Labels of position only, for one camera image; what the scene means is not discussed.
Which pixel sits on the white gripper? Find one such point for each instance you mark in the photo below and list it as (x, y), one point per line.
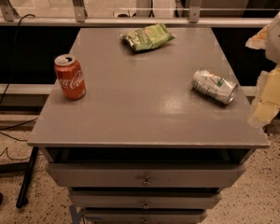
(279, 40)

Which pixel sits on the red coke can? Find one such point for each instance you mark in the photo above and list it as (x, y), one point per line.
(70, 76)

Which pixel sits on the silver soda can lying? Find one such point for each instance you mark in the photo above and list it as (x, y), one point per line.
(216, 87)

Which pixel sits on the green jalapeno chip bag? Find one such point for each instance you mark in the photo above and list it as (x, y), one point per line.
(148, 38)

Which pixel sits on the grey drawer cabinet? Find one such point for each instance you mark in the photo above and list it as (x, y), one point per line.
(141, 108)

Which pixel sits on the middle grey drawer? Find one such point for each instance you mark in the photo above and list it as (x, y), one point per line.
(144, 199)

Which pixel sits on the grey drawer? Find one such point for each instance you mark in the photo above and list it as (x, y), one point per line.
(144, 199)
(138, 216)
(144, 175)

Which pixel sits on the bottom grey drawer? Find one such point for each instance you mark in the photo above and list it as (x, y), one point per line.
(138, 216)

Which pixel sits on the top grey drawer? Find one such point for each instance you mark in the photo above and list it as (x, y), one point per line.
(144, 175)

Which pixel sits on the black metal stand leg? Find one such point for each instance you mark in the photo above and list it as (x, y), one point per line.
(27, 169)

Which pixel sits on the metal railing frame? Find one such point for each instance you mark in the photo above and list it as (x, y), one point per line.
(135, 13)

